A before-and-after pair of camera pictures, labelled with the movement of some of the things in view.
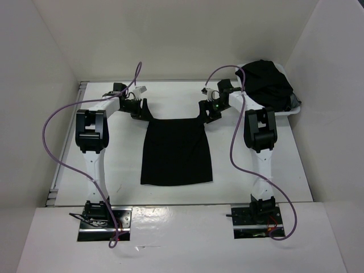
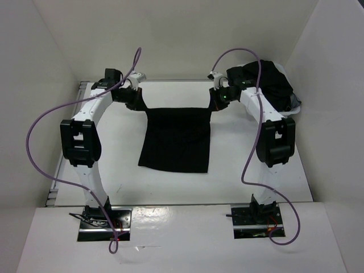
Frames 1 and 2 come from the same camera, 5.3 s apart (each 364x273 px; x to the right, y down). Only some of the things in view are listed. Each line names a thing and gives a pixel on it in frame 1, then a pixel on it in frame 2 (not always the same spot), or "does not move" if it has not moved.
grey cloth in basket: x=294 y=102 does not move
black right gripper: x=205 y=105 → x=215 y=104
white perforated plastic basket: x=290 y=111 does not move
